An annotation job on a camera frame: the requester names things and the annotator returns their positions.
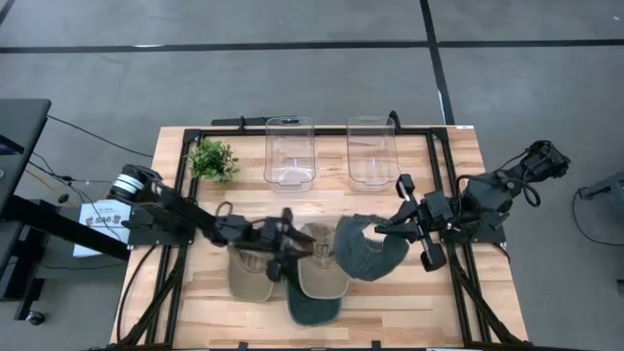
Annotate dark green baseball cap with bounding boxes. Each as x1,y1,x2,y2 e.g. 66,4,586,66
285,277,342,327
333,214,410,283

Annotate tan baseball cap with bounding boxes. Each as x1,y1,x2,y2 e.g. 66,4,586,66
296,222,350,300
226,243,275,303

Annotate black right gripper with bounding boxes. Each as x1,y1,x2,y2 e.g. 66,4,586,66
373,174,457,273

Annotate grey stand base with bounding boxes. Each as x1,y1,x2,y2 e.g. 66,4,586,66
577,170,624,215

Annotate black desk leg frame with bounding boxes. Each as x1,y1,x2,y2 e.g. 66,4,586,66
0,194,131,323

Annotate white printed paper sheet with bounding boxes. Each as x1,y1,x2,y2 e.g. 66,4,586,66
72,199,133,258

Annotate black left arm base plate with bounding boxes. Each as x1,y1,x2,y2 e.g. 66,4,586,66
124,207,196,248

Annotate black cable beside table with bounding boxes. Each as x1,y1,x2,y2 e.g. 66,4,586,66
115,245,159,343

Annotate clear plastic bin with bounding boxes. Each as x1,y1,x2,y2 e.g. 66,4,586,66
345,115,404,193
262,115,317,193

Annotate black looped floor cable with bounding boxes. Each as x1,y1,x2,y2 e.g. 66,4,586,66
570,187,624,248

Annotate small green potted plant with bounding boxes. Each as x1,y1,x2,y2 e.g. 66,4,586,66
184,138,241,185

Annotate black desk top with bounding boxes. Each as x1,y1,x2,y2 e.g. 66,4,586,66
0,98,53,215

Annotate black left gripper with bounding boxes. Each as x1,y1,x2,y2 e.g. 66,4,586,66
243,208,317,283

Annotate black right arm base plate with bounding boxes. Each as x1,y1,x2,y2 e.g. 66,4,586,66
441,214,507,245

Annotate thin black floor cable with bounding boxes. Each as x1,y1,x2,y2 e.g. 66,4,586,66
47,114,154,159

